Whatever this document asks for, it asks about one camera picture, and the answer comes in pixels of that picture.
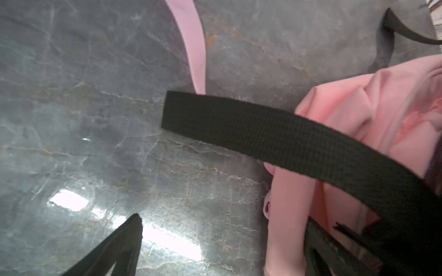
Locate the pink school backpack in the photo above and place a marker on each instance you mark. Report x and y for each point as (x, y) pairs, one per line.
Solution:
(361, 156)

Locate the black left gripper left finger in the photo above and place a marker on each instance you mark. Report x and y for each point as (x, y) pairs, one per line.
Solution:
(118, 253)

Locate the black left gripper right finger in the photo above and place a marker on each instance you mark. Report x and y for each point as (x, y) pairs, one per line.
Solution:
(325, 256)

